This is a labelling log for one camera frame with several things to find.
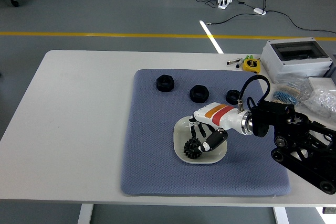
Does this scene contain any large black gear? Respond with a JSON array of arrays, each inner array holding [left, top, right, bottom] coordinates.
[[183, 144, 203, 160]]

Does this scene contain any large black hex nut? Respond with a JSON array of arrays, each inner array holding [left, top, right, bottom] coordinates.
[[155, 74, 175, 93], [190, 84, 210, 103]]

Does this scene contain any flat white box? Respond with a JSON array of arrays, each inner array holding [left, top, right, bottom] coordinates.
[[307, 76, 336, 91]]

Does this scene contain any black floor cable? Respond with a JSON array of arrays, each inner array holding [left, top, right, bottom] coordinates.
[[265, 10, 336, 35], [206, 10, 255, 25]]

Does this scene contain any grey electrical enclosure box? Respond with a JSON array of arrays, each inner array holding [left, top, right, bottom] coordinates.
[[260, 37, 334, 84]]

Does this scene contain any white table leg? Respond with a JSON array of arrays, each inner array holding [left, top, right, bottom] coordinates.
[[77, 204, 94, 224], [272, 206, 290, 224]]

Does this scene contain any clear bag of screws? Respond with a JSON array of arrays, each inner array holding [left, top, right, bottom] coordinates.
[[304, 86, 336, 119]]

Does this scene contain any blue-grey textured mat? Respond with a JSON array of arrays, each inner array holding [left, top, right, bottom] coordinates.
[[120, 68, 291, 197]]

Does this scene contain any small black hex nut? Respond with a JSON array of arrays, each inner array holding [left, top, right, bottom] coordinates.
[[225, 89, 242, 105]]

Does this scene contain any clear bag of resistors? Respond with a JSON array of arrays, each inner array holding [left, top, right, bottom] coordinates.
[[270, 77, 313, 109]]

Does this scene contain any yellow tape measure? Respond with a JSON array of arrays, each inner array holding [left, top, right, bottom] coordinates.
[[241, 58, 260, 74]]

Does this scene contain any white power strip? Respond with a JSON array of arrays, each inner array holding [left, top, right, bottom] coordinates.
[[217, 0, 234, 9]]

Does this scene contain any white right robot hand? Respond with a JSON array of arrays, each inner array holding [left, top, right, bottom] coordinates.
[[188, 102, 248, 153]]

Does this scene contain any white square dish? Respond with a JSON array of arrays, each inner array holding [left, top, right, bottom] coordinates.
[[173, 115, 228, 164]]

